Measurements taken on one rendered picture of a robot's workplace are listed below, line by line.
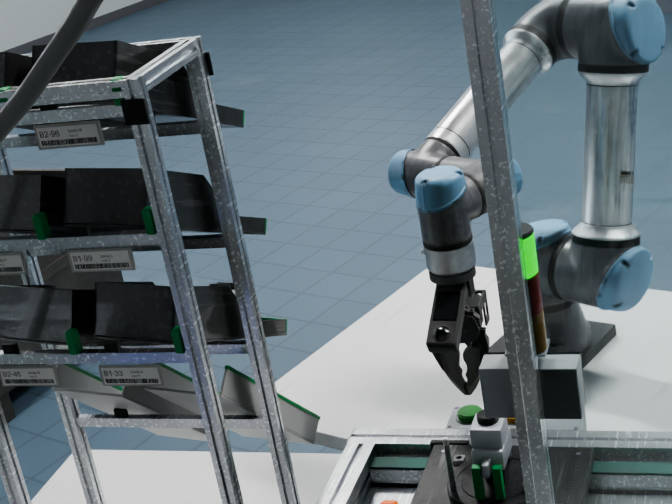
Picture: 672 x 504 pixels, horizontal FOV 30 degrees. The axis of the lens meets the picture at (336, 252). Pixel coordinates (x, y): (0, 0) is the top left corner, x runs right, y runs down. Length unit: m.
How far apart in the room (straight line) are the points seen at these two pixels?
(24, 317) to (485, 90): 0.71
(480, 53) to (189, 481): 1.07
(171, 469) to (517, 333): 0.92
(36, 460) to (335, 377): 1.98
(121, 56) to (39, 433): 2.98
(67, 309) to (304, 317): 3.10
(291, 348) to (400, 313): 1.93
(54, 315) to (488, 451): 0.61
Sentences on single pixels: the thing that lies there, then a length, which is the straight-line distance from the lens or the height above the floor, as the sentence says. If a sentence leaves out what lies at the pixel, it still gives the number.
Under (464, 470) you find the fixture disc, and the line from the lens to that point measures 1.82.
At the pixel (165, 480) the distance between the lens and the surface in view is 2.20.
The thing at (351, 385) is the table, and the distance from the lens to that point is 2.37.
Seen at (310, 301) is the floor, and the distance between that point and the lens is 4.86.
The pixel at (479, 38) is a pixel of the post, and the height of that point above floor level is 1.65.
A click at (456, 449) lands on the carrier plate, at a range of 1.91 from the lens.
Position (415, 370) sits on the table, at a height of 0.86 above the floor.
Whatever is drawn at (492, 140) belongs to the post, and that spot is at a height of 1.54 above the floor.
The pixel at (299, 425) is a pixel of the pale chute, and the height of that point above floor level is 1.04.
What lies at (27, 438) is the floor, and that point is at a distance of 4.38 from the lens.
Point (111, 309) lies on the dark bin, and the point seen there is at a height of 1.34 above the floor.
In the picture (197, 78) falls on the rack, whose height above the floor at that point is 1.61.
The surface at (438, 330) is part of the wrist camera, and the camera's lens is 1.85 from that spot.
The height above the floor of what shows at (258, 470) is 0.86.
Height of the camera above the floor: 1.97
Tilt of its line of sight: 22 degrees down
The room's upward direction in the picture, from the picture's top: 10 degrees counter-clockwise
